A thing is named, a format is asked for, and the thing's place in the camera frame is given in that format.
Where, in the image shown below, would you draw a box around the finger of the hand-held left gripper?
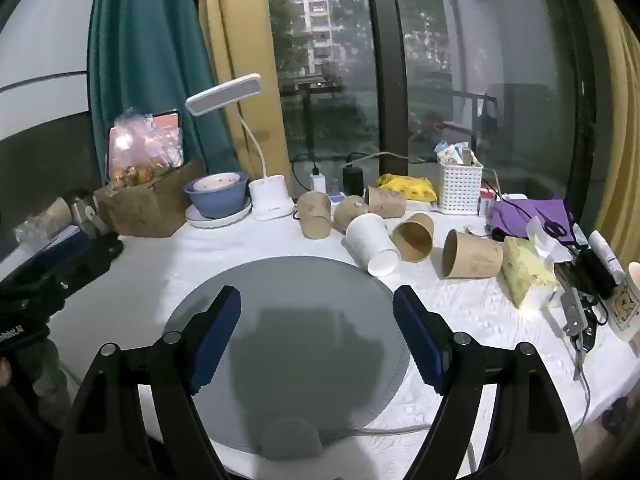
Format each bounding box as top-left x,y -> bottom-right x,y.
22,189 -> 110,275
44,233 -> 124,293

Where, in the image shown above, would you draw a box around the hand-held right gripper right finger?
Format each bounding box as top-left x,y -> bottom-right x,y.
392,285 -> 583,480

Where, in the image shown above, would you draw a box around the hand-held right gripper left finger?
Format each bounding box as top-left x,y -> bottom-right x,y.
52,285 -> 243,480

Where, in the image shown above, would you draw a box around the brown paper cup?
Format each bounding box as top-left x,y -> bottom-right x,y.
296,191 -> 333,239
366,186 -> 407,218
441,229 -> 504,279
333,195 -> 370,233
390,212 -> 435,263

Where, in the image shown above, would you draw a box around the white paper cup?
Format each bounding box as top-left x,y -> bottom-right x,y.
345,213 -> 401,277

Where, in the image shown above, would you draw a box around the plastic-wrapped paper cups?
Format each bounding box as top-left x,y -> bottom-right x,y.
14,196 -> 76,243

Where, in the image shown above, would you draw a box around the cardboard box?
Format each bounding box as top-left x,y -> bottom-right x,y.
94,159 -> 206,238

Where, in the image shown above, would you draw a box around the plastic bag of fruit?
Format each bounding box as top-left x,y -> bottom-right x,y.
109,107 -> 185,188

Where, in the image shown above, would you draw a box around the grey round mat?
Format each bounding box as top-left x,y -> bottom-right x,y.
161,256 -> 410,453

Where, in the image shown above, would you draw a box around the blue bowl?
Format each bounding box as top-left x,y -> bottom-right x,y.
183,171 -> 249,219

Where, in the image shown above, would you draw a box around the white plate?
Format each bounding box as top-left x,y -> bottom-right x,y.
185,196 -> 252,229

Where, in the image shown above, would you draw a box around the yellow tissue pack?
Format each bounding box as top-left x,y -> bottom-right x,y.
501,216 -> 558,309

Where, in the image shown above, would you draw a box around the white desk lamp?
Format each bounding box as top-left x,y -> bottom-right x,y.
185,73 -> 296,222

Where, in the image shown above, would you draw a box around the yellow snack packet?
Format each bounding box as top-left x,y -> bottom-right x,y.
376,173 -> 438,201

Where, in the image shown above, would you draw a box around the white plastic basket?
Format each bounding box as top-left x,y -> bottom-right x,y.
439,160 -> 484,216

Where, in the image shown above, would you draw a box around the grey key fob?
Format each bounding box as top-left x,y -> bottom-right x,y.
560,287 -> 588,336

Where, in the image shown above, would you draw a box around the black charger plug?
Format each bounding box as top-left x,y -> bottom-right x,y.
342,166 -> 366,196

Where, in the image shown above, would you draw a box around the black pouch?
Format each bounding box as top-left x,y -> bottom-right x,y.
555,247 -> 618,301

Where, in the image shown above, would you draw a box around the teal curtain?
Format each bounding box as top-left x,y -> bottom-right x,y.
89,0 -> 241,186

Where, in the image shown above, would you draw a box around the small packets bundle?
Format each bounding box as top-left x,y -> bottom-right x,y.
434,141 -> 478,166

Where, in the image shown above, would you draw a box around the white tube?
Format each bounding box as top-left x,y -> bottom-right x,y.
587,230 -> 626,283

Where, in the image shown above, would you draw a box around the white bear mug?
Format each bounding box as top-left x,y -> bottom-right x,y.
607,260 -> 640,343

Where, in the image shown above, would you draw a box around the yellow curtain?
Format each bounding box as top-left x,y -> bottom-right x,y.
575,0 -> 640,266
197,0 -> 293,196

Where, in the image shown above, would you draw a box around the black balcony table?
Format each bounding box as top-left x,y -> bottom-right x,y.
279,76 -> 346,156

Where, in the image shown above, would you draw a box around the black window frame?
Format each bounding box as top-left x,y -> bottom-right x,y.
362,0 -> 408,176

